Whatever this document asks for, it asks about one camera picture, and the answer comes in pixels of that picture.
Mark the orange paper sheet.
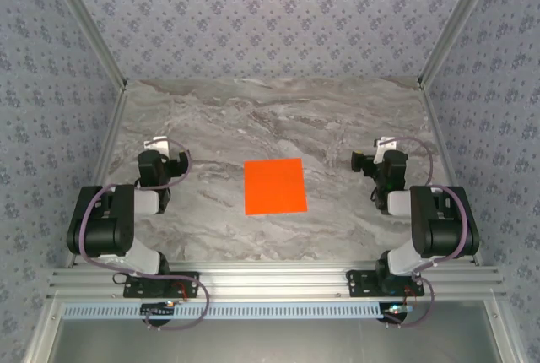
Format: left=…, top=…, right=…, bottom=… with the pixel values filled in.
left=244, top=158, right=308, bottom=216

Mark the small black circuit board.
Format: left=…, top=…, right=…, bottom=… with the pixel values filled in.
left=141, top=301, right=176, bottom=317
left=381, top=302, right=417, bottom=327

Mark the grey metal tray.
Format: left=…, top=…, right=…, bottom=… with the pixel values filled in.
left=24, top=299, right=520, bottom=363

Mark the purple cable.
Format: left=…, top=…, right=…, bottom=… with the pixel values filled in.
left=78, top=138, right=211, bottom=333
left=387, top=137, right=473, bottom=329

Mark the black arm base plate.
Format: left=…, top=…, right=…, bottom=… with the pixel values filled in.
left=345, top=269, right=425, bottom=299
left=122, top=271, right=200, bottom=299

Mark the wide aluminium mounting rail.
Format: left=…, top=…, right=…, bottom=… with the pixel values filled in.
left=46, top=267, right=507, bottom=301

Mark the aluminium frame post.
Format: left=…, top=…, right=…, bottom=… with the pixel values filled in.
left=417, top=0, right=506, bottom=89
left=41, top=0, right=129, bottom=93

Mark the grey slotted cable duct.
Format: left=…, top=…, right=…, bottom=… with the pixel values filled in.
left=62, top=303, right=419, bottom=321

